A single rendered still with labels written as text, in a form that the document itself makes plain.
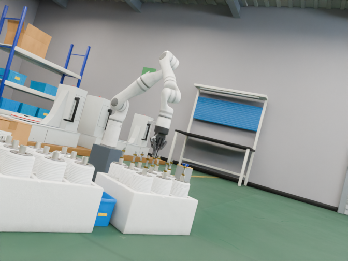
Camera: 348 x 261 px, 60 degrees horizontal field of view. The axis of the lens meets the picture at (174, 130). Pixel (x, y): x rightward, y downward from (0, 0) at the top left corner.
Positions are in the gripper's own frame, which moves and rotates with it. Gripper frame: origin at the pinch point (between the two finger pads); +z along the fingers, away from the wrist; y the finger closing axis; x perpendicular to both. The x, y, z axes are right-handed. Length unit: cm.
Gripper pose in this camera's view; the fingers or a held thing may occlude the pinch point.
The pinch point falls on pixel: (155, 153)
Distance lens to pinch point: 156.1
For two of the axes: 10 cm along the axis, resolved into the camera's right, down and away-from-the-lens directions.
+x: -8.1, -1.9, 5.6
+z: -2.6, 9.6, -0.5
